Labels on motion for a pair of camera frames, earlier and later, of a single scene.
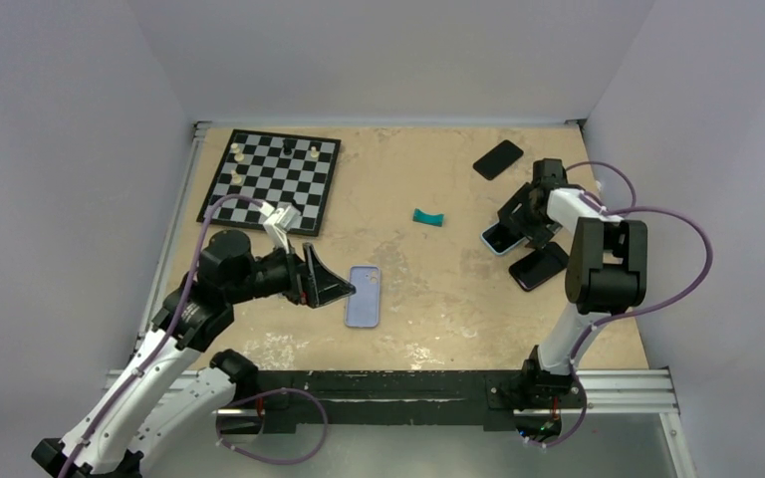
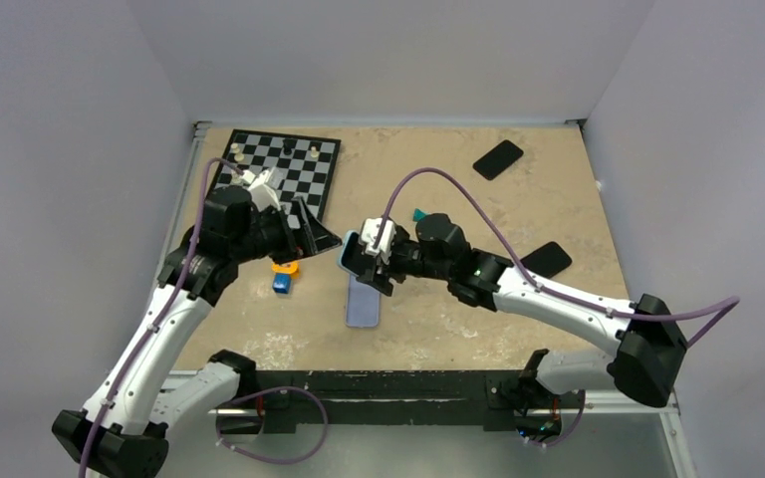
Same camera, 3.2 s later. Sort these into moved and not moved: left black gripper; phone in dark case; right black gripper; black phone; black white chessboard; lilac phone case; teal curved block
Moved: left black gripper; right black gripper
Not moved: black white chessboard; phone in dark case; teal curved block; lilac phone case; black phone
